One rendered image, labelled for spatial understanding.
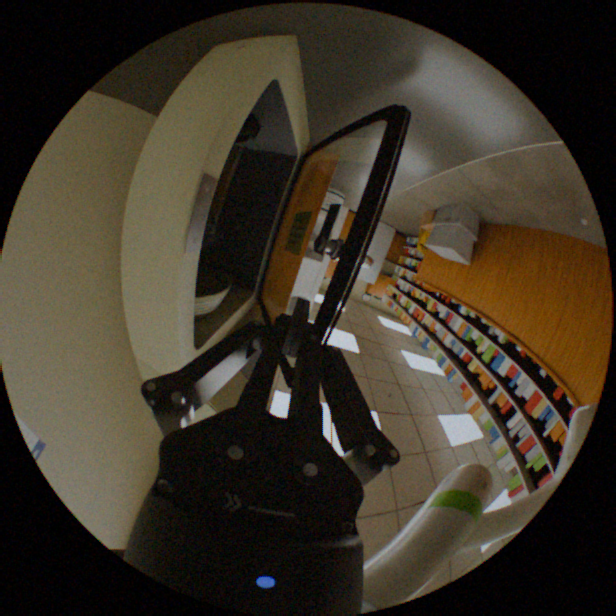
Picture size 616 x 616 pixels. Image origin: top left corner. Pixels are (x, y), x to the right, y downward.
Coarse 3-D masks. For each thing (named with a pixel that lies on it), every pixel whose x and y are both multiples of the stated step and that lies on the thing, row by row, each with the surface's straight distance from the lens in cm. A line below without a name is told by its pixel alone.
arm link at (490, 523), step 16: (560, 480) 70; (528, 496) 66; (544, 496) 66; (496, 512) 59; (512, 512) 60; (528, 512) 63; (480, 528) 55; (496, 528) 58; (512, 528) 61; (464, 544) 54; (480, 544) 58
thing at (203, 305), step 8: (200, 272) 42; (208, 272) 42; (216, 272) 40; (200, 280) 42; (208, 280) 41; (216, 280) 40; (224, 280) 38; (200, 288) 42; (208, 288) 41; (216, 288) 39; (224, 288) 36; (200, 296) 28; (208, 296) 28; (216, 296) 29; (224, 296) 33; (200, 304) 29; (208, 304) 30; (216, 304) 32; (200, 312) 30; (208, 312) 32
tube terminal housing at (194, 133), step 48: (240, 48) 30; (288, 48) 28; (192, 96) 24; (240, 96) 20; (288, 96) 31; (192, 144) 18; (144, 192) 21; (192, 192) 16; (144, 240) 20; (144, 288) 22; (192, 288) 19; (240, 288) 46; (144, 336) 26; (192, 336) 23
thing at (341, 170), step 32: (384, 128) 25; (320, 160) 35; (352, 160) 25; (320, 192) 28; (352, 192) 21; (384, 192) 18; (288, 224) 37; (320, 224) 24; (288, 256) 31; (320, 256) 22; (288, 288) 28; (320, 288) 20; (352, 288) 17
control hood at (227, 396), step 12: (252, 312) 45; (240, 324) 40; (240, 372) 32; (276, 372) 44; (228, 384) 30; (240, 384) 32; (216, 396) 27; (228, 396) 29; (204, 408) 28; (216, 408) 27
